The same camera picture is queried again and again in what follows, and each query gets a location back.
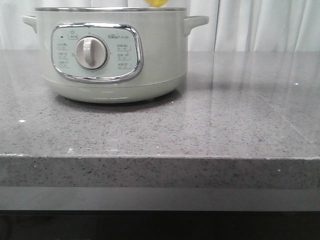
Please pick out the yellow corn cob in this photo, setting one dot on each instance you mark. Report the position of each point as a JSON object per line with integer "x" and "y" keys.
{"x": 156, "y": 3}

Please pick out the pale green electric pot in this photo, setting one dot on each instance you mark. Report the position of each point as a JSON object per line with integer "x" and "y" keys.
{"x": 113, "y": 54}

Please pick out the white curtain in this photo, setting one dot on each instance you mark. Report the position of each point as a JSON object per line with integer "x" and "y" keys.
{"x": 234, "y": 25}

